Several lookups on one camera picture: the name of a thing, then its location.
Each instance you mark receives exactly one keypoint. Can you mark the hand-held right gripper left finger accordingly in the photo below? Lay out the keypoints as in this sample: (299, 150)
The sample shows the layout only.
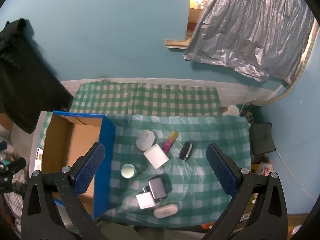
(90, 167)

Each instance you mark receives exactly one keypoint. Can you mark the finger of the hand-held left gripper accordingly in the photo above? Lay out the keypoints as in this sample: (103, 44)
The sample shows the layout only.
(3, 145)
(16, 164)

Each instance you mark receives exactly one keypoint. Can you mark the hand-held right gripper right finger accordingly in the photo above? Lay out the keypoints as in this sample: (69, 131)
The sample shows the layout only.
(221, 170)

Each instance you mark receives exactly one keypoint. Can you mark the blue-edged cardboard box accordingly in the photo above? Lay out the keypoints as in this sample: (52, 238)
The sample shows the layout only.
(62, 150)

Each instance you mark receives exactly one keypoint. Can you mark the teal round tin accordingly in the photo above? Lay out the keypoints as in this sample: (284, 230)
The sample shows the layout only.
(128, 171)

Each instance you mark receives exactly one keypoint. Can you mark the round black and white container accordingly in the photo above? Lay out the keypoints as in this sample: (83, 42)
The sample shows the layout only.
(186, 151)

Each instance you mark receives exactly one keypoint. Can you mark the pink and yellow stick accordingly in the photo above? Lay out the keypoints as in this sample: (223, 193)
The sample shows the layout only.
(170, 142)

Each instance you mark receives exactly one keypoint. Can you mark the white octagonal device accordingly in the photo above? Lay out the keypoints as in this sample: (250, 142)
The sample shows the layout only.
(145, 140)

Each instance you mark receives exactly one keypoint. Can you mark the small white plug adapter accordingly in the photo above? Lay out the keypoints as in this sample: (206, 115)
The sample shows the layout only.
(145, 200)

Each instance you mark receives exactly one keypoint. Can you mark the grey power adapter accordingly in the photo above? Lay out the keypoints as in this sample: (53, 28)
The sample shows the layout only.
(157, 186)

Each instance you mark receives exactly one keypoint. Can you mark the white cube charger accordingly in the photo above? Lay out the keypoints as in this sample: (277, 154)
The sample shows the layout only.
(156, 156)

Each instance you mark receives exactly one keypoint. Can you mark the white earbuds case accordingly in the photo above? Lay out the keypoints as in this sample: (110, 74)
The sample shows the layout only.
(165, 210)

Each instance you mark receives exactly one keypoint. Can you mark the white printed card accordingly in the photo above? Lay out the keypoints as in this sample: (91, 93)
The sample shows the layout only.
(38, 165)

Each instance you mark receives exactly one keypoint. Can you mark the grey striped cloth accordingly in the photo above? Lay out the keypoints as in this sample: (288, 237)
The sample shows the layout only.
(17, 202)

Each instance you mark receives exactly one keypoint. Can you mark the teal checkered cloth with plastic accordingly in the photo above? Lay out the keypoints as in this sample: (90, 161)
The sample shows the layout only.
(200, 135)

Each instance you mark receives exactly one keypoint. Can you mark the pink plastic bag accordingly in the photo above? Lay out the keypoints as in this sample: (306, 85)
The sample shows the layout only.
(265, 168)

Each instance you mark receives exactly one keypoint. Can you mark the black cushion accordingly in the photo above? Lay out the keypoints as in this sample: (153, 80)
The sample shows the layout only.
(262, 140)

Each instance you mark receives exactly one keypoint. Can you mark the white cup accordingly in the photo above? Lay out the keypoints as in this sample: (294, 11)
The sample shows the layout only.
(230, 110)

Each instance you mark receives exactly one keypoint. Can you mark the dark patterned cloth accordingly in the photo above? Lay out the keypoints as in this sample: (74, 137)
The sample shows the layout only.
(251, 113)

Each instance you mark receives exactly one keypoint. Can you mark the black hanging garment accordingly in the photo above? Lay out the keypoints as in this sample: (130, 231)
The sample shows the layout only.
(27, 85)

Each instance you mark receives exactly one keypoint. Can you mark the dark green checkered cloth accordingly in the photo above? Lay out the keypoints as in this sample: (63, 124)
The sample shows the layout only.
(150, 100)

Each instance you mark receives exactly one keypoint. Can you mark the wooden ledge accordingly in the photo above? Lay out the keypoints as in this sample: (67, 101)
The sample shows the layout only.
(176, 44)

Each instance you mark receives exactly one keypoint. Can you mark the silver crinkled curtain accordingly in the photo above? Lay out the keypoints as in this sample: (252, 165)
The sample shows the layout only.
(250, 30)

